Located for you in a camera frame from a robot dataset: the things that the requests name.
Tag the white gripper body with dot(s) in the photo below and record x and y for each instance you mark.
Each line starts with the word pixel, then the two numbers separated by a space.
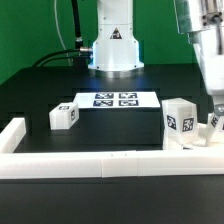
pixel 211 64

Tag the white marker tag plate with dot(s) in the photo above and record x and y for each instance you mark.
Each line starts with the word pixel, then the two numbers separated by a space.
pixel 117 100

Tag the white U-shaped fence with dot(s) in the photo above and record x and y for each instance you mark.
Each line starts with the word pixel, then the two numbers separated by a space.
pixel 15 165

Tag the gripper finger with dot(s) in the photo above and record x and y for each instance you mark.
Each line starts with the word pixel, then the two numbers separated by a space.
pixel 219 109

